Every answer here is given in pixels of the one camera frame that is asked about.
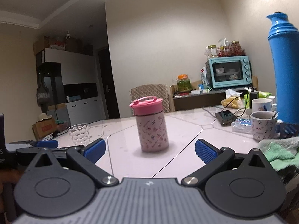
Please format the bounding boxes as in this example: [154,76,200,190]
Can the grey hanging bag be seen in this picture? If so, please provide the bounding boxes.
[36,75,50,106]

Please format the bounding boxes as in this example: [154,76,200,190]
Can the black cable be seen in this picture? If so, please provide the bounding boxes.
[202,93,253,119]

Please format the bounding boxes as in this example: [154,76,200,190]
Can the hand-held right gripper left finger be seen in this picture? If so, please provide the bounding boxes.
[24,138,119,188]

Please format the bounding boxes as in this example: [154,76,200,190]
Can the dark door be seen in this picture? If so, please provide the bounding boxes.
[97,47,121,119]

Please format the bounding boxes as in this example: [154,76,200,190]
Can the small white box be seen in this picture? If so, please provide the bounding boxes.
[192,87,211,96]

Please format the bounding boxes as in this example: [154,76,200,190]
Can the yellow plastic bag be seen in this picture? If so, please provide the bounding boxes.
[221,97,244,109]

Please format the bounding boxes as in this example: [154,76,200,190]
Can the clear glass cup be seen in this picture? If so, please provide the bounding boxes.
[67,123,90,146]

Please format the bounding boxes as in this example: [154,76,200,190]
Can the stack of plates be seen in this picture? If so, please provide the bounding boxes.
[42,133,59,141]

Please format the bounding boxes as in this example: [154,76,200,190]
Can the quilted beige chair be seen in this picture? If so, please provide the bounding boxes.
[130,83,170,117]

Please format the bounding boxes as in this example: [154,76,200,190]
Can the black smartphone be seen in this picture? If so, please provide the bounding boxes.
[215,110,239,126]

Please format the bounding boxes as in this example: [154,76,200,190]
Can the straw hat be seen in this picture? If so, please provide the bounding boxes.
[36,113,53,122]

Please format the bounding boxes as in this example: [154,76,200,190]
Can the white mug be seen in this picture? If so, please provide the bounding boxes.
[251,98,277,115]

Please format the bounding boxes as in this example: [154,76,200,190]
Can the white snack bag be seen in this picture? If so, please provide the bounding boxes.
[200,66,208,87]

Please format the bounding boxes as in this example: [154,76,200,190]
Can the teal toaster oven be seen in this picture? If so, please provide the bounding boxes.
[205,55,253,89]

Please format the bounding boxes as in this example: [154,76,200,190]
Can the white cabinet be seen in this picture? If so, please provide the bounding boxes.
[36,48,105,126]

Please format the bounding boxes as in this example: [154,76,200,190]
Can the white plastic bag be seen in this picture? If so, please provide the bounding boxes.
[225,89,244,98]

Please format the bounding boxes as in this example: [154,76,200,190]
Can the red-printed cardboard box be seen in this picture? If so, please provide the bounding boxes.
[32,118,58,140]

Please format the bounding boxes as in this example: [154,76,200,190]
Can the blue thermos flask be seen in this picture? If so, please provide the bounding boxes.
[266,11,299,125]

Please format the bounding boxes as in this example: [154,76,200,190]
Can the tall red food jar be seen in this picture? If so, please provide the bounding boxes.
[230,40,243,56]

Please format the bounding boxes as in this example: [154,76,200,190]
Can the pale food jar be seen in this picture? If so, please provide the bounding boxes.
[207,45,218,59]

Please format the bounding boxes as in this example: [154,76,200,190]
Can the blue tissue pack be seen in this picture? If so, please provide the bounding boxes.
[231,119,253,134]

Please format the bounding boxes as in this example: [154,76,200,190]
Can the pink bottle cap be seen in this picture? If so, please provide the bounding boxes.
[130,96,163,116]

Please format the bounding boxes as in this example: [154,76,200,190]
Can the green towel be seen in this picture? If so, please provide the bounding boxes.
[257,136,299,185]

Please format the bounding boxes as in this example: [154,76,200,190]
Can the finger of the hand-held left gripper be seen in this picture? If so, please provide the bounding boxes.
[15,147,44,171]
[9,140,59,149]

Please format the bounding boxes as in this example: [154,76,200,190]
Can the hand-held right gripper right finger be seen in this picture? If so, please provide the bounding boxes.
[181,139,275,188]

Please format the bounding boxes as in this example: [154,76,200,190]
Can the orange-lidded green pickle jar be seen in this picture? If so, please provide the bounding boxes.
[176,74,191,93]

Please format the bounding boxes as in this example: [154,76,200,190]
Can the wooden shelf unit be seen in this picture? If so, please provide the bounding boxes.
[169,76,258,112]

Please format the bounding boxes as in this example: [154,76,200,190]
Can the printed grey mug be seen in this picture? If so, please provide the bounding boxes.
[250,111,281,141]

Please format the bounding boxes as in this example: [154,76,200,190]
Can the pink printed bottle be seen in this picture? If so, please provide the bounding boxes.
[136,112,169,153]

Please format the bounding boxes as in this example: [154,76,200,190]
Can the dark blue pouch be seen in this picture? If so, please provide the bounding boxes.
[277,121,298,139]

